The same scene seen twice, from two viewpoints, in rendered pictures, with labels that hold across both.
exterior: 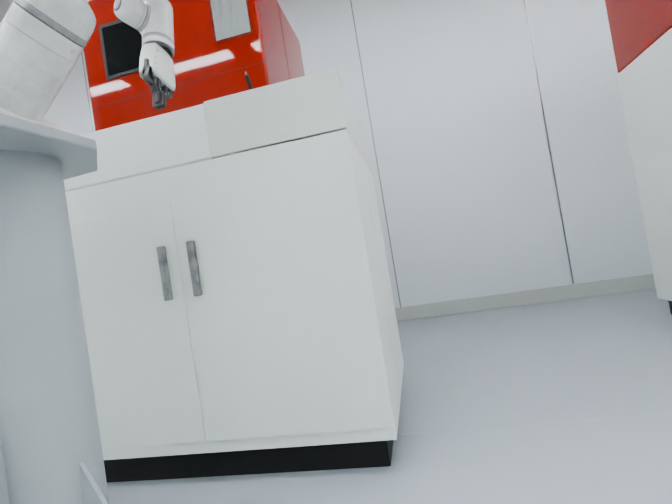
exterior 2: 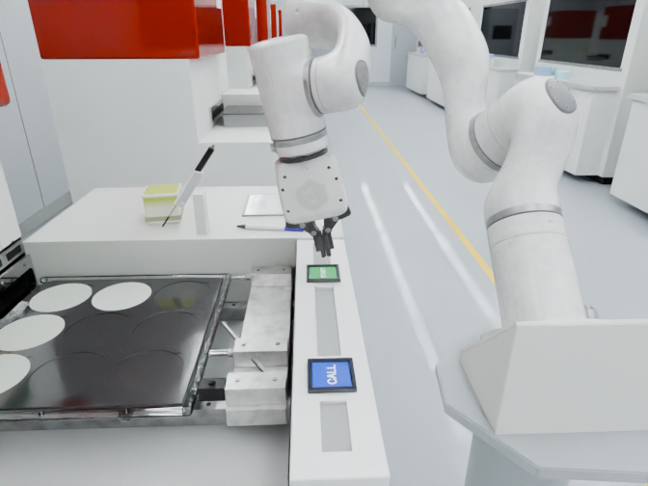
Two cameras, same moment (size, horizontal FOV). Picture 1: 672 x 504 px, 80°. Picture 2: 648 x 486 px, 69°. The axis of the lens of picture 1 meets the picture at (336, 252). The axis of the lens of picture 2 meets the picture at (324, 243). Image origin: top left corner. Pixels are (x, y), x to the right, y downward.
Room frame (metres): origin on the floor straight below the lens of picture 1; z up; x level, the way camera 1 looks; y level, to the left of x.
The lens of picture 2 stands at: (1.24, 1.10, 1.33)
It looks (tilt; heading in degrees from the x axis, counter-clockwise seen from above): 24 degrees down; 257
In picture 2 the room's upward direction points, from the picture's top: straight up
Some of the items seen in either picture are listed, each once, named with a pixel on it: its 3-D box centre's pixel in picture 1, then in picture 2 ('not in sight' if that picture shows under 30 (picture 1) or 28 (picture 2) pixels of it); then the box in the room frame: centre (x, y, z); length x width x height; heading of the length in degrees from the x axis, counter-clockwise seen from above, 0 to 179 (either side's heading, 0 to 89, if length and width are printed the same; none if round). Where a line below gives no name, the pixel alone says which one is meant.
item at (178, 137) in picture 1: (126, 156); (326, 355); (1.10, 0.53, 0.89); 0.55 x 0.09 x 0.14; 79
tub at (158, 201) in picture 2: not in sight; (164, 203); (1.35, 0.09, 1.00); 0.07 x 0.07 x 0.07; 87
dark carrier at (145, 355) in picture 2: not in sight; (98, 331); (1.45, 0.40, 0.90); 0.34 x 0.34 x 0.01; 79
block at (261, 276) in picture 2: not in sight; (271, 276); (1.15, 0.27, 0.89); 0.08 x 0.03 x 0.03; 169
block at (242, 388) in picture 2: not in sight; (256, 388); (1.21, 0.59, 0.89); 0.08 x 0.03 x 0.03; 169
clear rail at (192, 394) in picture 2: not in sight; (212, 329); (1.27, 0.44, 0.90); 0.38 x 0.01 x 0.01; 79
